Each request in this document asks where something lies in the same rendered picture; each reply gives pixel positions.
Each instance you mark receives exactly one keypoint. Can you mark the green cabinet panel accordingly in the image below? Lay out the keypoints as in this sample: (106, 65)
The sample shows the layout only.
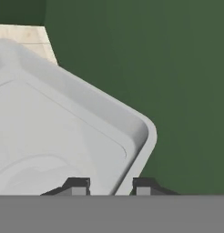
(153, 60)

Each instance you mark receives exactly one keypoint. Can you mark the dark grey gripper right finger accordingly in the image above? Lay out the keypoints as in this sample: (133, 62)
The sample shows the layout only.
(144, 183)

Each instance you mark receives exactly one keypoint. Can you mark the white rounded basin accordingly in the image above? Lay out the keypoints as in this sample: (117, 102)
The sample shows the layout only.
(56, 130)

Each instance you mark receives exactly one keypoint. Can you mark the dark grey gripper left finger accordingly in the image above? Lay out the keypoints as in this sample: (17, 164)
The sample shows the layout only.
(77, 183)

